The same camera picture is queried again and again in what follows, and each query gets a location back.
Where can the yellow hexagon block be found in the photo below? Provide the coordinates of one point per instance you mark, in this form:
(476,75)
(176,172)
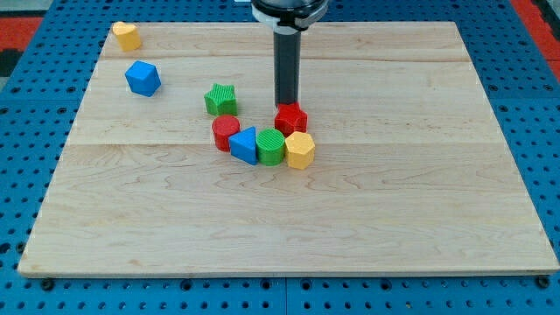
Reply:
(300,150)

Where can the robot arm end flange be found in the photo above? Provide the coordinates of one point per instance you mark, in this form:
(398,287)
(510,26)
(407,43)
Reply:
(287,17)

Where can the blue cube block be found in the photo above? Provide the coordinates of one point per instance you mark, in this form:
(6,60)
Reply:
(143,78)

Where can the blue triangle block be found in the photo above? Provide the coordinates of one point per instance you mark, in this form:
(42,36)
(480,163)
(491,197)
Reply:
(243,145)

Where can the green star block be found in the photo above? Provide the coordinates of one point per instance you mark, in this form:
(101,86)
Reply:
(221,100)

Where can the red star block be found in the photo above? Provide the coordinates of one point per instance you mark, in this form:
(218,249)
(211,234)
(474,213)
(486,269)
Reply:
(290,118)

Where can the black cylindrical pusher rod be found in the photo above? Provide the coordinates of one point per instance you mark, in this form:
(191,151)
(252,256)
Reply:
(286,44)

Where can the yellow heart block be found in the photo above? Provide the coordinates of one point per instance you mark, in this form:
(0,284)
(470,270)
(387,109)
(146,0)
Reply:
(127,36)

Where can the wooden board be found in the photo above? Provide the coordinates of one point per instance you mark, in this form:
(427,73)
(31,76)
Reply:
(412,176)

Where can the red cylinder block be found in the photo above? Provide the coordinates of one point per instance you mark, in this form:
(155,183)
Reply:
(223,127)

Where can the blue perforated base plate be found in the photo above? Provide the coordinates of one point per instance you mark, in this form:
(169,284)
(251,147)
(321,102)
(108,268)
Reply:
(42,96)

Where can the green cylinder block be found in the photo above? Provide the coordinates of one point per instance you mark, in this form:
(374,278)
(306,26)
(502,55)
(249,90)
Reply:
(270,147)

